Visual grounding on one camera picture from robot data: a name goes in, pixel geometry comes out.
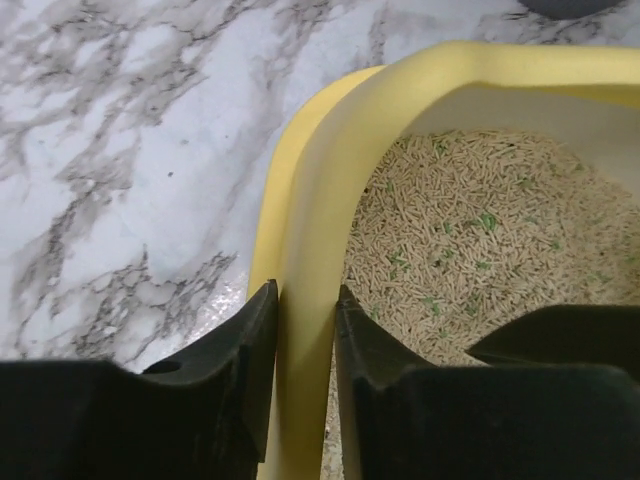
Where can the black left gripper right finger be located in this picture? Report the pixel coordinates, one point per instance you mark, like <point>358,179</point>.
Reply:
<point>405,418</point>

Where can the grey ribbed trash can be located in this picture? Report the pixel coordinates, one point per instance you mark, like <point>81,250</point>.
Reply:
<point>568,9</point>

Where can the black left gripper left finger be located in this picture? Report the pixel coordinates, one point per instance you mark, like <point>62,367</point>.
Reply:
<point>201,413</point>

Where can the yellow plastic litter box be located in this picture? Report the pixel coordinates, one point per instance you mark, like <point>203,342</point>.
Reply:
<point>587,96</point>

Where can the beige cat litter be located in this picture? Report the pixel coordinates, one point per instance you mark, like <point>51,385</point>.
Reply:
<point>459,233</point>

